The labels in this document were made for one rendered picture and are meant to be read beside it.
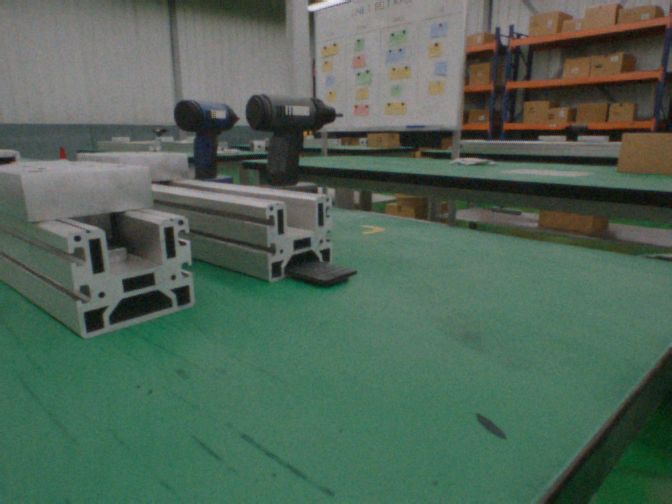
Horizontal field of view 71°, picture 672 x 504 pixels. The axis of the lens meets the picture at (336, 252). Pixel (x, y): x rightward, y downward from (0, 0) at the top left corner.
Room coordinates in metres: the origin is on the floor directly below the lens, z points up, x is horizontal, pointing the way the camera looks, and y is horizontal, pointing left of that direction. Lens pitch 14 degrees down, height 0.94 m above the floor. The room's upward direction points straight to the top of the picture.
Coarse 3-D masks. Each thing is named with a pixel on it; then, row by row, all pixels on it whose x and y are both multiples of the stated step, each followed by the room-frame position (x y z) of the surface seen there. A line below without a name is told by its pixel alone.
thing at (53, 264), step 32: (0, 224) 0.51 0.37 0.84; (32, 224) 0.39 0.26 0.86; (64, 224) 0.38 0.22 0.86; (128, 224) 0.43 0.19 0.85; (160, 224) 0.40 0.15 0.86; (0, 256) 0.48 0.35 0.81; (32, 256) 0.40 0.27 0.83; (64, 256) 0.38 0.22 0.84; (96, 256) 0.37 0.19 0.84; (128, 256) 0.43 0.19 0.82; (160, 256) 0.40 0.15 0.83; (32, 288) 0.42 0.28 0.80; (64, 288) 0.38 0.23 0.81; (96, 288) 0.35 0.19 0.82; (128, 288) 0.38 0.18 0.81; (160, 288) 0.39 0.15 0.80; (192, 288) 0.41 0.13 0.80; (64, 320) 0.36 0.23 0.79; (96, 320) 0.37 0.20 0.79; (128, 320) 0.37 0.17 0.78
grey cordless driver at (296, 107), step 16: (256, 96) 0.80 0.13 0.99; (272, 96) 0.81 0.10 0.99; (288, 96) 0.83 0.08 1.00; (304, 96) 0.86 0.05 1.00; (256, 112) 0.79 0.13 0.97; (272, 112) 0.79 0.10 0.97; (288, 112) 0.81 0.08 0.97; (304, 112) 0.83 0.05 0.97; (320, 112) 0.86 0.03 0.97; (256, 128) 0.80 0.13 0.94; (272, 128) 0.80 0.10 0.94; (288, 128) 0.83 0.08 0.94; (304, 128) 0.85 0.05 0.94; (320, 128) 0.88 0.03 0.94; (272, 144) 0.82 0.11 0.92; (288, 144) 0.83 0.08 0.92; (272, 160) 0.81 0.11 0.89; (288, 160) 0.82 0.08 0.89; (272, 176) 0.82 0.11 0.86; (288, 176) 0.82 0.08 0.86; (304, 192) 0.83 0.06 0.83
